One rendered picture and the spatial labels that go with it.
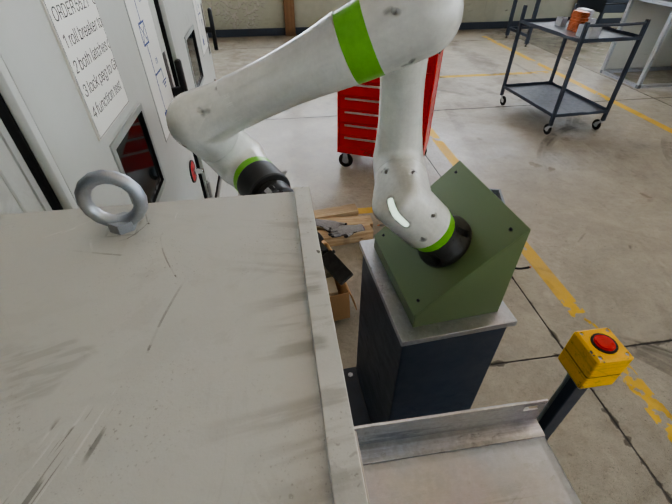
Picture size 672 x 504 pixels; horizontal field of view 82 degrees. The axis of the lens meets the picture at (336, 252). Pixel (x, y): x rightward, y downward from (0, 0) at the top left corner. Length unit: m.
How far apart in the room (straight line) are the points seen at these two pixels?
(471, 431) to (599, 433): 1.23
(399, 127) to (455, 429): 0.63
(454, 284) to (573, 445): 1.09
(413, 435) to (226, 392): 0.61
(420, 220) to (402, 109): 0.24
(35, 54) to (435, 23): 0.48
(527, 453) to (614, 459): 1.16
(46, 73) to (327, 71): 0.36
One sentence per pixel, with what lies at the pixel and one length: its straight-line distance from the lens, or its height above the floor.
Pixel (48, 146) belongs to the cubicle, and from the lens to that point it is 0.52.
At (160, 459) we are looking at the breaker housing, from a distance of 0.18.
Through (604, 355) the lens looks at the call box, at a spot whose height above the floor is 0.90.
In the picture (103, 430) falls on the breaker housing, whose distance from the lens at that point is 0.20.
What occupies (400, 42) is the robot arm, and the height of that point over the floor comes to 1.42.
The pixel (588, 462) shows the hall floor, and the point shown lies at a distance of 1.92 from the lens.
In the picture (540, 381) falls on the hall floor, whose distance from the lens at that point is 2.03.
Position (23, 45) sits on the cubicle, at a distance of 0.53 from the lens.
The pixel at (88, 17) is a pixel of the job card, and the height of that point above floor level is 1.45.
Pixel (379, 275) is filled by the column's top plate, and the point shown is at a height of 0.75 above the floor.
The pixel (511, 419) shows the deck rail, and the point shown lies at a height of 0.86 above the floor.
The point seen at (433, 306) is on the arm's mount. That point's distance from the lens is 1.01.
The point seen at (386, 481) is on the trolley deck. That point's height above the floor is 0.85.
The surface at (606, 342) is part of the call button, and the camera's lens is 0.97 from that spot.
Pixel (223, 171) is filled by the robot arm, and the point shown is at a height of 1.17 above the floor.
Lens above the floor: 1.55
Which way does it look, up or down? 40 degrees down
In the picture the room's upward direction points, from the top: straight up
